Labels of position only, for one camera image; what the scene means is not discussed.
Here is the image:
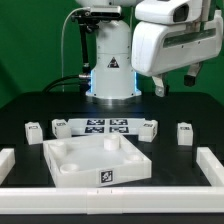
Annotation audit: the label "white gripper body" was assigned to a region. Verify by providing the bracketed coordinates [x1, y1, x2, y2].
[132, 15, 223, 76]

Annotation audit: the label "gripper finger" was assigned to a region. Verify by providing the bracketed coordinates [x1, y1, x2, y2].
[153, 74, 167, 97]
[184, 62, 203, 87]

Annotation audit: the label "white square tabletop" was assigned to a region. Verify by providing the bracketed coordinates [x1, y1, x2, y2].
[43, 133, 152, 188]

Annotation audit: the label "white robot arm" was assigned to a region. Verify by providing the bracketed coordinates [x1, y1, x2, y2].
[74, 0, 224, 103]

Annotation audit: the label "white base tag plate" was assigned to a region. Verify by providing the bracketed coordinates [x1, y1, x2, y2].
[68, 118, 145, 135]

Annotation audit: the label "white left fence piece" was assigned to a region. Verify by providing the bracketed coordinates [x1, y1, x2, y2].
[0, 148, 15, 185]

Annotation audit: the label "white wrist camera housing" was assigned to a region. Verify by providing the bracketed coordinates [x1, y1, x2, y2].
[135, 0, 202, 25]

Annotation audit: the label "black camera on stand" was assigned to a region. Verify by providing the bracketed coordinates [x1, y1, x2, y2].
[71, 5, 122, 22]

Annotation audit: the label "black camera stand pole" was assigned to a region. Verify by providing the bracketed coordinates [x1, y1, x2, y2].
[79, 24, 91, 73]

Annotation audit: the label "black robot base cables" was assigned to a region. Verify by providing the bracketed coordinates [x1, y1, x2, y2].
[41, 74, 92, 93]

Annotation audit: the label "white camera cable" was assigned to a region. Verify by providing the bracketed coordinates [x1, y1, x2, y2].
[60, 7, 91, 93]

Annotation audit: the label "white front fence wall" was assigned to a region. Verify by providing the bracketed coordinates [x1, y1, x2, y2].
[0, 187, 224, 214]

